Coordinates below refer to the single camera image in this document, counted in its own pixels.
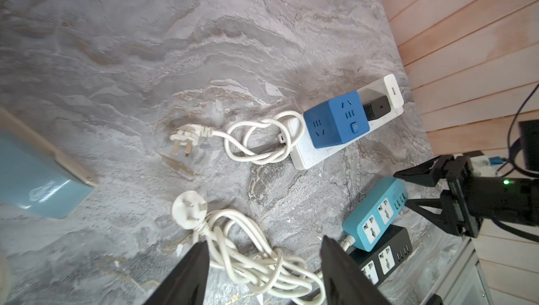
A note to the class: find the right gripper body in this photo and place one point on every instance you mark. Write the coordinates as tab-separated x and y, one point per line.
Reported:
481	194

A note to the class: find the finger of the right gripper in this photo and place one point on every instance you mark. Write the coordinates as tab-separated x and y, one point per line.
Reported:
436	211
426	174

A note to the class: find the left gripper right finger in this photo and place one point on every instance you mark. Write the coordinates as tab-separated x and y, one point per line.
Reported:
344	283

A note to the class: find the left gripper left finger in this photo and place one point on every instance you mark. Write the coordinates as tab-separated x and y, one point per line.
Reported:
186	284

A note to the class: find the black power strip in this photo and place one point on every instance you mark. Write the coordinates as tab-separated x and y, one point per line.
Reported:
392	250

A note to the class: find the teal power strip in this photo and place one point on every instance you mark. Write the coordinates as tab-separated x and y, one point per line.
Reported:
373	216

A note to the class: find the blue cube socket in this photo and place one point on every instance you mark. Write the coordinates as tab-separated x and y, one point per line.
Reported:
337	121

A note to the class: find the small white charger plug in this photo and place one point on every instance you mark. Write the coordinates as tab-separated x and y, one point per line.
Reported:
393	91

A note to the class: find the black adapter plug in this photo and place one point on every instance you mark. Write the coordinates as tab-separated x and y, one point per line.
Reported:
377	108

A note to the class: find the white power strip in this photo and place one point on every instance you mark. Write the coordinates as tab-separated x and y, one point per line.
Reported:
304	156

